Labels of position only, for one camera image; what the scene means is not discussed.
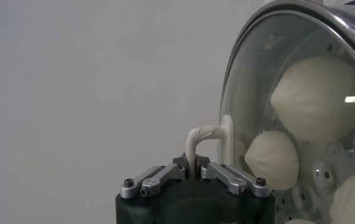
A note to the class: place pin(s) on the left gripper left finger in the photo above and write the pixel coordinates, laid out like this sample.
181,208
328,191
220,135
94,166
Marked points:
156,179

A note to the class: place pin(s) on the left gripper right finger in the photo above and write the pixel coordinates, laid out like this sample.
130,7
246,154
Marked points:
232,179

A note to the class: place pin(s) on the glass pot lid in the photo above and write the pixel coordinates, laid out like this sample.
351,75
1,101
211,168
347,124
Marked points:
208,132

